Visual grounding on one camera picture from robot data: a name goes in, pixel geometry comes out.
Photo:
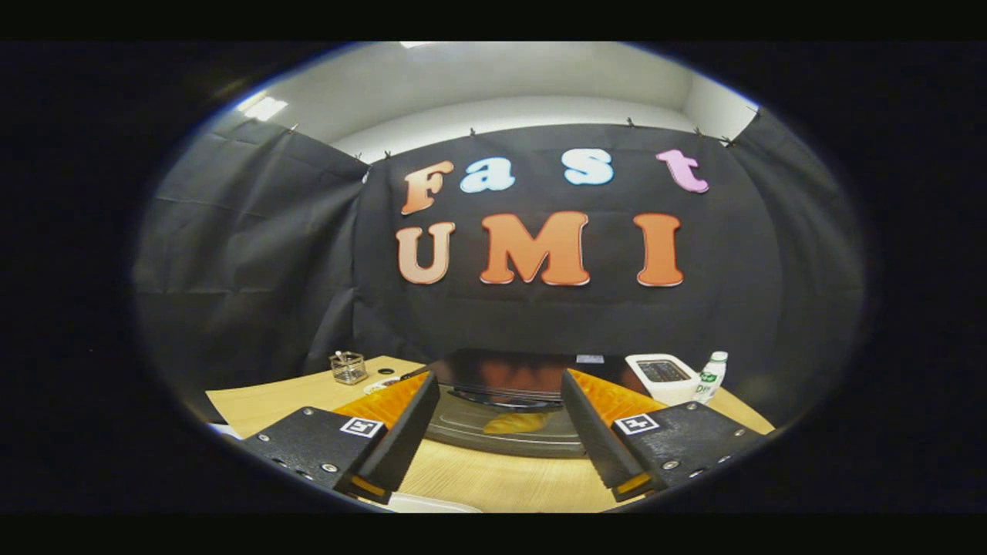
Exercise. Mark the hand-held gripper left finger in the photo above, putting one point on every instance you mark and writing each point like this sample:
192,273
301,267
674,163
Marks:
401,439

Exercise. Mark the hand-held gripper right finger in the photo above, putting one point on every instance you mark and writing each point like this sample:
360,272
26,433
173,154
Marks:
597,435

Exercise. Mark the yellow croissant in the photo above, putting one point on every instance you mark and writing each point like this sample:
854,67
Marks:
515,423

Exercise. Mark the black toaster oven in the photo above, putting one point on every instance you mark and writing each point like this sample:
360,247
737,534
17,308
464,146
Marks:
501,370

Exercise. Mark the white bread toaster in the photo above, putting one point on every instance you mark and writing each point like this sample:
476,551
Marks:
663,374

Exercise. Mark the small white packet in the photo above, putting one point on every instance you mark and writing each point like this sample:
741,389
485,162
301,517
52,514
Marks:
382,385

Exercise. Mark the white plate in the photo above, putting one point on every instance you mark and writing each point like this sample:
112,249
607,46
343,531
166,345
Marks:
432,505

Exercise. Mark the clear utensil holder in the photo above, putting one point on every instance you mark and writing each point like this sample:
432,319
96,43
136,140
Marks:
348,368

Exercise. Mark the white bottle green label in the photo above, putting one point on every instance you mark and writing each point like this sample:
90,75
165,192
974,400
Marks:
710,381

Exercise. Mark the black backdrop cloth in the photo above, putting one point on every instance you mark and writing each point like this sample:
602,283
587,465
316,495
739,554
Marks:
732,308

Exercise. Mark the ceiling light panel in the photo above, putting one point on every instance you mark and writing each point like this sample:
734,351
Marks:
416,44
264,108

